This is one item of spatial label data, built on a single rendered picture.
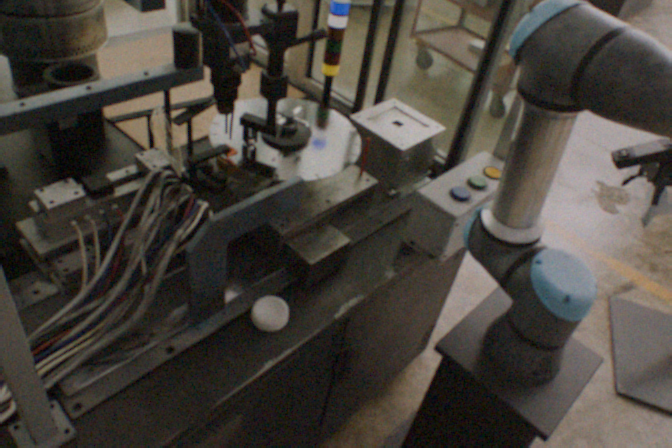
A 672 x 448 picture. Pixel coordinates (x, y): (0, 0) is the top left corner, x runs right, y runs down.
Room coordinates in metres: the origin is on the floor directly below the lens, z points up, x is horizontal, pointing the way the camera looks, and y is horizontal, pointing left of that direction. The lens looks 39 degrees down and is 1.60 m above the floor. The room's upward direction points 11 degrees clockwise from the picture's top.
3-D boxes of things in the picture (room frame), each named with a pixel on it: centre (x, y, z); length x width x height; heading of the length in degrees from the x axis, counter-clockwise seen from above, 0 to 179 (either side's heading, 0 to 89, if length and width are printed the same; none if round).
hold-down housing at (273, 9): (0.92, 0.15, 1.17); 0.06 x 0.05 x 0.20; 133
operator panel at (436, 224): (1.03, -0.30, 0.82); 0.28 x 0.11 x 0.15; 142
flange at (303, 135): (1.00, 0.13, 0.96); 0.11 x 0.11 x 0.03
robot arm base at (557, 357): (0.69, -0.42, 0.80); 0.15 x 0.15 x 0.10
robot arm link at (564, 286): (0.70, -0.41, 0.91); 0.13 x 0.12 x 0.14; 34
